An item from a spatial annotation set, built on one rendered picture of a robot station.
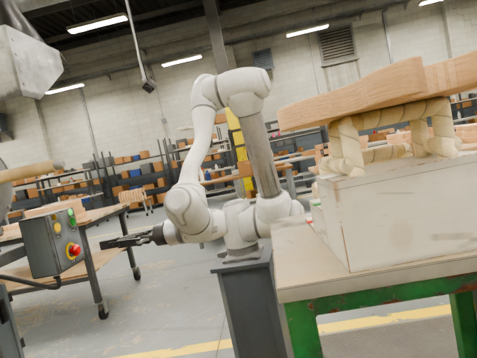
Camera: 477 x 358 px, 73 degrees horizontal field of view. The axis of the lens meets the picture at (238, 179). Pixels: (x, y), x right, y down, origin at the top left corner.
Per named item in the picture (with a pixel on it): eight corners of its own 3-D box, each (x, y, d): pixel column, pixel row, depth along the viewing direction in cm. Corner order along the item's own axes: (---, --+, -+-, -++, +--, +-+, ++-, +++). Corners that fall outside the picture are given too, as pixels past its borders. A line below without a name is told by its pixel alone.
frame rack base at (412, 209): (351, 275, 59) (333, 182, 57) (328, 250, 74) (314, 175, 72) (502, 245, 58) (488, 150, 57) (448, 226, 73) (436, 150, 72)
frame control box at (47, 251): (-16, 312, 102) (-38, 233, 101) (31, 284, 124) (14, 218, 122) (55, 299, 100) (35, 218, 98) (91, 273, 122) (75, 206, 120)
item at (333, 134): (338, 174, 67) (329, 128, 66) (333, 173, 70) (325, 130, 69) (353, 170, 67) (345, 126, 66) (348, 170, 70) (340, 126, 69)
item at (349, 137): (351, 177, 59) (341, 125, 58) (345, 175, 62) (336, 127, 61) (368, 173, 58) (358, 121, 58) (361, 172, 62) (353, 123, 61)
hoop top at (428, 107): (342, 134, 58) (339, 116, 58) (337, 135, 61) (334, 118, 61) (455, 111, 57) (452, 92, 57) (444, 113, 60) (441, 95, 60)
